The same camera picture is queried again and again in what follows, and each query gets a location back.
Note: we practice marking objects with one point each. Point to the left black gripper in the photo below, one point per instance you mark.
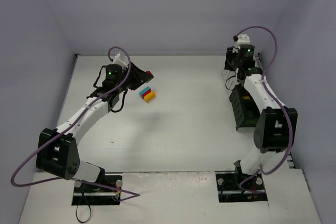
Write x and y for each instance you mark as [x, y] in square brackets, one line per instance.
[134, 77]

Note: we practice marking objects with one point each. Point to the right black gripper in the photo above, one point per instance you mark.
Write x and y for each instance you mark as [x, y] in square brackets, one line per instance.
[230, 61]

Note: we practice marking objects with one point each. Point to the red green blue lego stack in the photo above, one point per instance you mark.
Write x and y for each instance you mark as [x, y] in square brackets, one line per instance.
[149, 76]

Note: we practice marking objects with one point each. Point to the blue red yellow lego stack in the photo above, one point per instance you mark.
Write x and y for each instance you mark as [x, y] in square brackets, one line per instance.
[147, 94]

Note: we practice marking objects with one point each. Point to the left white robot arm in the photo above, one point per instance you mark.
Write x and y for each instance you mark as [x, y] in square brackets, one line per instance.
[58, 148]

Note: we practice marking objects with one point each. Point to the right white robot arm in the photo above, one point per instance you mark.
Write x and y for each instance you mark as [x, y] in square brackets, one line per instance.
[275, 129]

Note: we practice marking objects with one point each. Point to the black slotted container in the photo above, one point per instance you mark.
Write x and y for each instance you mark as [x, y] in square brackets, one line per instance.
[245, 110]

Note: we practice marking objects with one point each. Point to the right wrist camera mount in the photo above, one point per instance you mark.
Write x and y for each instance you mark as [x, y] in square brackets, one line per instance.
[241, 39]

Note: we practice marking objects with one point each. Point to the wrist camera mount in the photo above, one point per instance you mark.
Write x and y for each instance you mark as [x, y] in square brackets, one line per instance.
[241, 39]
[118, 59]

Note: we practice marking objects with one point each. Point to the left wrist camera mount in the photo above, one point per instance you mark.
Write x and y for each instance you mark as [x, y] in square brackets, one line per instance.
[118, 59]

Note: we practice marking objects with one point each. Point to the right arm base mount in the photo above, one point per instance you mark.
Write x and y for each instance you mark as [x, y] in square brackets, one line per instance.
[230, 191]

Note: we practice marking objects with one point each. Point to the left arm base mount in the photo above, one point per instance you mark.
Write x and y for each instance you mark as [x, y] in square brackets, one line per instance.
[98, 196]

